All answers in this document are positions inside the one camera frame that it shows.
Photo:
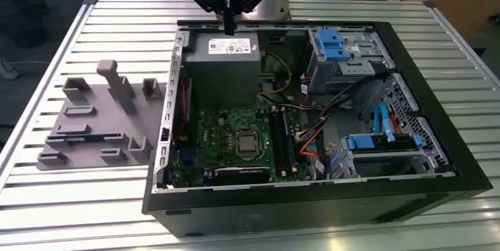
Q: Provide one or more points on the blue RAM stick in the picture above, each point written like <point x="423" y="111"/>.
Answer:
<point x="86" y="139"/>

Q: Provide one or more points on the black RAM slot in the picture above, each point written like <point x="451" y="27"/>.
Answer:
<point x="276" y="140"/>

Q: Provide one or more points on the dark RAM stick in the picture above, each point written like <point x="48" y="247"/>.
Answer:
<point x="289" y="142"/>

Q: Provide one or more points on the gray power supply unit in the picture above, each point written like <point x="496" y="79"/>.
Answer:
<point x="222" y="81"/>

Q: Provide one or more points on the large blue bay latch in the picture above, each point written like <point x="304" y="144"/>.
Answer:
<point x="332" y="46"/>

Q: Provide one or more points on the metal disk bay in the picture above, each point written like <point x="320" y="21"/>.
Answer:
<point x="358" y="66"/>

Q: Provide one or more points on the CPU socket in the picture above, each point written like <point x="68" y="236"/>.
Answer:
<point x="246" y="130"/>

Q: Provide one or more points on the green motherboard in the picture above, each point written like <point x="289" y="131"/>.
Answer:
<point x="213" y="134"/>

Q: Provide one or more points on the silver CPU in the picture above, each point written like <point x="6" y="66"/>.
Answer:
<point x="246" y="144"/>

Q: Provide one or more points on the black mesh bin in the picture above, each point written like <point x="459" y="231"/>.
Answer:
<point x="23" y="14"/>

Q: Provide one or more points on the blue disk carrier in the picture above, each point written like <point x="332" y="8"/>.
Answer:
<point x="360" y="142"/>

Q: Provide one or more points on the black graphics card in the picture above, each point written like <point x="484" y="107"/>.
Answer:
<point x="242" y="175"/>

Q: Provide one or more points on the white stand foot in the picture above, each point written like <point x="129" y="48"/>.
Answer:
<point x="8" y="71"/>

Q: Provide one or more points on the gray parts rack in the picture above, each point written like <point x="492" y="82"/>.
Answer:
<point x="102" y="151"/>

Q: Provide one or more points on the metal disk cage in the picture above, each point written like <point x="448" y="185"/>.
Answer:
<point x="391" y="160"/>

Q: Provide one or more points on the black PC case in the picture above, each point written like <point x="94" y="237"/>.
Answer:
<point x="312" y="201"/>

